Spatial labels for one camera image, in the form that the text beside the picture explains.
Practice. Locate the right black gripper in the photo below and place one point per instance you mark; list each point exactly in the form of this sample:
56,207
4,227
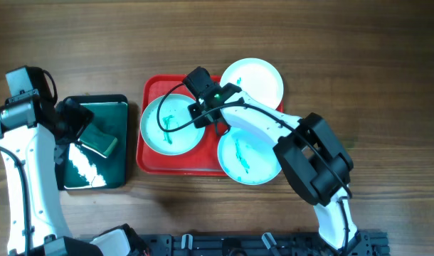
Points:
193,111

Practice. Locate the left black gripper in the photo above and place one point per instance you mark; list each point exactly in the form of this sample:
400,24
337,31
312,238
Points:
79,115

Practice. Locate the green yellow sponge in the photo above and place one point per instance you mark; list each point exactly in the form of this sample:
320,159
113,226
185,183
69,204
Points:
97,141

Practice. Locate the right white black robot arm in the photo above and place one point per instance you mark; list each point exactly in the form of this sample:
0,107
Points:
313,160

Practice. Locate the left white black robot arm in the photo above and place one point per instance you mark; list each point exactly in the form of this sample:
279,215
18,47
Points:
35,130

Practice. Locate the black water tray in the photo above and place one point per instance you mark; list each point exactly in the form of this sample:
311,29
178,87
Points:
99,158

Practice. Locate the red plastic tray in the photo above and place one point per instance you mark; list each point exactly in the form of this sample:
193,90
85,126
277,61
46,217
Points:
202,160

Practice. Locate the black aluminium base frame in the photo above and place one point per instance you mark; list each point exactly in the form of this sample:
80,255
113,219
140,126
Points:
366,243

